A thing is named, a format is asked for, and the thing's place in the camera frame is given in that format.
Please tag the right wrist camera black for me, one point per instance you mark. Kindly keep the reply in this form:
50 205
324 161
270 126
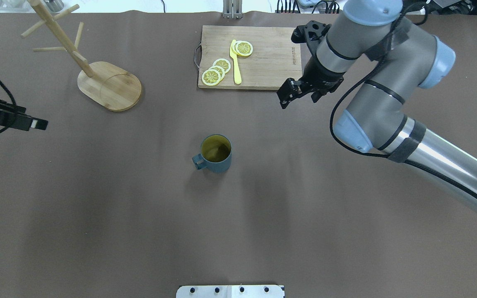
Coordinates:
312 33

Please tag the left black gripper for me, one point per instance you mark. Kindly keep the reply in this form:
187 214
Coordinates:
10 117

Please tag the blue-grey mug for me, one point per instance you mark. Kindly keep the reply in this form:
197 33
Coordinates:
215 154

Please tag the yellow plastic knife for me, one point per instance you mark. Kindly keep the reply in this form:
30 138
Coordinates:
236 69

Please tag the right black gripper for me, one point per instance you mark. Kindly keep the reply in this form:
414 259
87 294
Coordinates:
320 75

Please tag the wooden cup rack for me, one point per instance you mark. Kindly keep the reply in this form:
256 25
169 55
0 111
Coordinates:
108 85

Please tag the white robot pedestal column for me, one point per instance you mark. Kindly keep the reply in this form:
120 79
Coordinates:
231 291

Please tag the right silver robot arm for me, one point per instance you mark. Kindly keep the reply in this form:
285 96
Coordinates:
373 124

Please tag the aluminium frame post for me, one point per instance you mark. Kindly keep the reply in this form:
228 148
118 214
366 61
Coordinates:
232 9

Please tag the small steel cup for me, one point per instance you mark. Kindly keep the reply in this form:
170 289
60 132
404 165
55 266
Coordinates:
54 5

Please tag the wooden cutting board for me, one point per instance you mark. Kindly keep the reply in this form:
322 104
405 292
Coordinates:
274 59

